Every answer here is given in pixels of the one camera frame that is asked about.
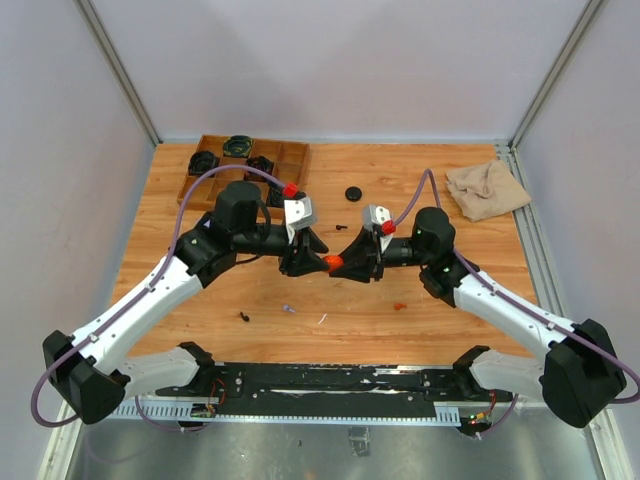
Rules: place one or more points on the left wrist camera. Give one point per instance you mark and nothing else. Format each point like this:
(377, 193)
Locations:
(299, 214)

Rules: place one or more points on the green yellow rolled sock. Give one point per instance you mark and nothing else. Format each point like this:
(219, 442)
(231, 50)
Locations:
(238, 146)

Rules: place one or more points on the aluminium frame post left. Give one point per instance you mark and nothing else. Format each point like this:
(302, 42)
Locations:
(98, 31)

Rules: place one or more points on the dark green rolled sock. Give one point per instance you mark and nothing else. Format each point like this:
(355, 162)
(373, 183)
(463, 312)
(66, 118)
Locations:
(275, 197)

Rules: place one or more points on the wooden compartment tray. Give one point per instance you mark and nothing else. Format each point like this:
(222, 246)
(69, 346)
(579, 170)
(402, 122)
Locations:
(291, 161)

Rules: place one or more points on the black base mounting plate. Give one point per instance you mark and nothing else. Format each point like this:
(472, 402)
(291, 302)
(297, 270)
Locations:
(318, 392)

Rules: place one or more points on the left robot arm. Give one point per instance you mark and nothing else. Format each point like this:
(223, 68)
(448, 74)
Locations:
(91, 369)

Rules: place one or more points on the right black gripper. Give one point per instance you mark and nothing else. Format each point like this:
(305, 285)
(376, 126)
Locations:
(363, 254)

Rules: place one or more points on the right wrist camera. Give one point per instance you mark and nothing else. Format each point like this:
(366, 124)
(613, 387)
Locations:
(375, 215)

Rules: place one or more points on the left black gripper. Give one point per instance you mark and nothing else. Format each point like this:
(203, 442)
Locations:
(304, 262)

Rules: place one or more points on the orange earbud charging case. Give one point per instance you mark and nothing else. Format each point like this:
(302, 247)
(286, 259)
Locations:
(334, 262)

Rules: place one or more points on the beige cloth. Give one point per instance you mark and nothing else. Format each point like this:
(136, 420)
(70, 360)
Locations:
(486, 190)

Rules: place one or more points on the black rolled sock left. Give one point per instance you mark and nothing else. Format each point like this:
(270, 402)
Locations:
(202, 162)

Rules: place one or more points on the black round charging case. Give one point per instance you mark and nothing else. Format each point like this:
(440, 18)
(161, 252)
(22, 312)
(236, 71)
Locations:
(353, 193)

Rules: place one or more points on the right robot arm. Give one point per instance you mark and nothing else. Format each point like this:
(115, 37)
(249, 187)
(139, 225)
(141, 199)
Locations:
(573, 367)

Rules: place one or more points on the aluminium frame post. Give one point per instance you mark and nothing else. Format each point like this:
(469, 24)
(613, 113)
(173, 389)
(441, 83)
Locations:
(585, 21)
(98, 31)

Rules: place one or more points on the aluminium frame post right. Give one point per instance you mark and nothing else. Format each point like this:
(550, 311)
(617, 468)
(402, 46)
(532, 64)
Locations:
(585, 21)

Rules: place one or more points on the black orange rolled sock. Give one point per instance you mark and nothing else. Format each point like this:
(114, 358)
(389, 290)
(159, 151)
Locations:
(261, 163)

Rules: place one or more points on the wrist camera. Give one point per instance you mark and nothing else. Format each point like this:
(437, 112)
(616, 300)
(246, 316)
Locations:
(299, 214)
(375, 215)

